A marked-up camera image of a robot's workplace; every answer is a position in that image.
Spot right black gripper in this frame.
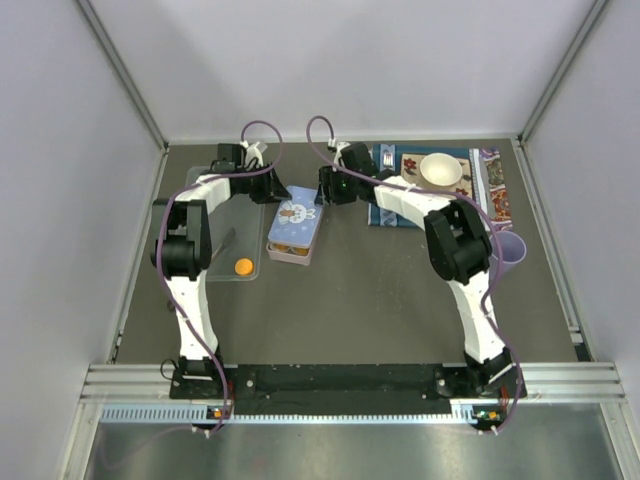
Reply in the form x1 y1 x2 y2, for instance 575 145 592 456
315 166 359 208

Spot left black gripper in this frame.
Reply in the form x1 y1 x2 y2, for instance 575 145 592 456
239 161 292 204

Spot metal tongs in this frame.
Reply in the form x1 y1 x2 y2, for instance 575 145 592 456
211 228 236 261

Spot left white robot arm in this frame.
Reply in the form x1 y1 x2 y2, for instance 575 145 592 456
151 141 290 397

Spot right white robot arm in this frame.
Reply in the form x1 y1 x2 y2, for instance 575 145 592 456
316 138 523 396

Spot clear plastic cookie tray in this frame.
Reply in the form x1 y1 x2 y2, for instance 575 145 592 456
177 166 264 283

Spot blue patterned placemat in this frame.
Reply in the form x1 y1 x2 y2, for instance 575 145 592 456
367 143 514 231

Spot white cookie box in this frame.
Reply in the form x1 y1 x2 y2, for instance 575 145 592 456
266 242 314 266

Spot floral square plate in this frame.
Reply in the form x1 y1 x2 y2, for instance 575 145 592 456
400 154 474 198

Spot orange cookie near corner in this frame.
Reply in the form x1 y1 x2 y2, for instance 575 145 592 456
234 258 255 276

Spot cream ceramic bowl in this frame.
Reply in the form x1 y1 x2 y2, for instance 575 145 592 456
419 153 463 187

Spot patterned napkin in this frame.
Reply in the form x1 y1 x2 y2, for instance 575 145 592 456
470 147 513 231

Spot purple cup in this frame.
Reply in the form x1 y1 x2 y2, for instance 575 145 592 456
489 230 527 279

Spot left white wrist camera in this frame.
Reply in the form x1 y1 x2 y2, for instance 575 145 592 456
240 140 267 170

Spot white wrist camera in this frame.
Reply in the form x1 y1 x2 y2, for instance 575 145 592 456
240 140 267 170
327 138 351 164

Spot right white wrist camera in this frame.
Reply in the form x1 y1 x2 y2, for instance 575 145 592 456
327 138 351 164

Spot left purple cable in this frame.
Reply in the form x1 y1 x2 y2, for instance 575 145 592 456
155 119 284 434

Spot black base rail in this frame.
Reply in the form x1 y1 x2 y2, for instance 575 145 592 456
161 361 527 416

